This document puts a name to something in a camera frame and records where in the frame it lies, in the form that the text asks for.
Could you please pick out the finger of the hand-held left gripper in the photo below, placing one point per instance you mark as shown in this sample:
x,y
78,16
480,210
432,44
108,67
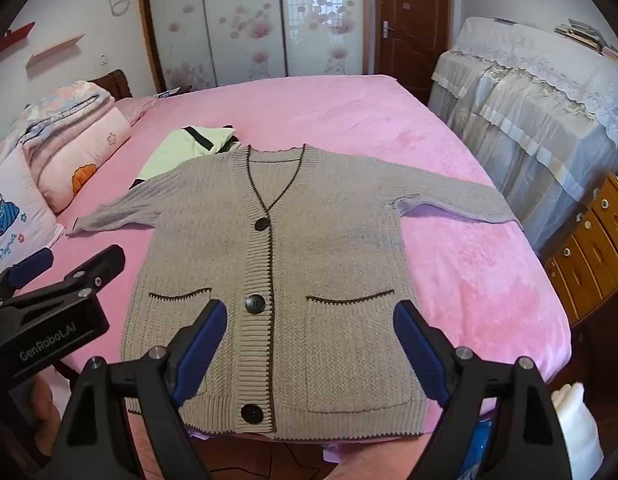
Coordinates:
x,y
101,265
31,266

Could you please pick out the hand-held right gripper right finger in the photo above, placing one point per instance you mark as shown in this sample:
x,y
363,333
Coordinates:
x,y
419,355

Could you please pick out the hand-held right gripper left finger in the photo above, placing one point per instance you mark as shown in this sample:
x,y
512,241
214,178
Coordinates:
x,y
204,350

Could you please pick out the grey knit cardigan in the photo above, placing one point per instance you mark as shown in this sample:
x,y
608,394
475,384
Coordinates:
x,y
329,260

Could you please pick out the white cartoon print pillow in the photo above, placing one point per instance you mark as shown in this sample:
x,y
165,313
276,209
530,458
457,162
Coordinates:
x,y
14,200

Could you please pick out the pink pillow with orange flower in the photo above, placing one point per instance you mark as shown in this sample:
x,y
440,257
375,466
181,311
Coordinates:
x,y
84,155

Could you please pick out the blue plastic bag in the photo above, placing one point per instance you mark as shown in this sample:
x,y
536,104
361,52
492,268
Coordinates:
x,y
481,450

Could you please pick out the light green folded garment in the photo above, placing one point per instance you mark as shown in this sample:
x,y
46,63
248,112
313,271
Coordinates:
x,y
179,152

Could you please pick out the folded floral quilt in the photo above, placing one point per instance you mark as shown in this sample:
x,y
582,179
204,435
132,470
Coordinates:
x,y
64,110

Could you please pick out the white soft bundle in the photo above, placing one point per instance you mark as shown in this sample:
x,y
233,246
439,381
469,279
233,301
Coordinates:
x,y
574,425

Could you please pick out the dark wooden headboard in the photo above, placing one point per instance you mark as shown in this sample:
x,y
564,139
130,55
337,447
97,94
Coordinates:
x,y
120,85

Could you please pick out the wooden drawer cabinet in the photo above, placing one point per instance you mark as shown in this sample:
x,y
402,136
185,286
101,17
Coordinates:
x,y
589,250

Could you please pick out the pink bed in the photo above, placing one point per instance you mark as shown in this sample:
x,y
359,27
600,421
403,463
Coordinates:
x,y
364,120

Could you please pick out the lace cloth covered furniture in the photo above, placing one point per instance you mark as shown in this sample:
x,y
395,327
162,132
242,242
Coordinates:
x,y
529,110

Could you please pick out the floral sliding door wardrobe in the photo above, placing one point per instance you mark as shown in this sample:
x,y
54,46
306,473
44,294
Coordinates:
x,y
239,20

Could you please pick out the brown wooden door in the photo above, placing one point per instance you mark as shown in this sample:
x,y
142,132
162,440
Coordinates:
x,y
414,10

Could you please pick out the stack of books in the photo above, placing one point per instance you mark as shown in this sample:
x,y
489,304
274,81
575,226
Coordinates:
x,y
584,34

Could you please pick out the pink wall shelf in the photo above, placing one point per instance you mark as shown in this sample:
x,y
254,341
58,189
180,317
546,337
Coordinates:
x,y
54,49

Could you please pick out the red wall shelf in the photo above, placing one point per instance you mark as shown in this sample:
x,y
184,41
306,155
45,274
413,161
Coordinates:
x,y
16,35

